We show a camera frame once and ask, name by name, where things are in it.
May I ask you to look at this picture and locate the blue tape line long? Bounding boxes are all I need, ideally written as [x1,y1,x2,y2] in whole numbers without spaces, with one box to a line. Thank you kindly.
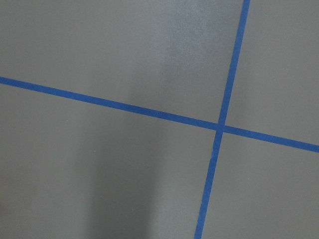
[0,77,319,152]

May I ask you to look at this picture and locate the blue tape line crossing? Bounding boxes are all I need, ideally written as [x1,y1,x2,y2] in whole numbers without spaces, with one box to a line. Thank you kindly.
[193,0,250,239]

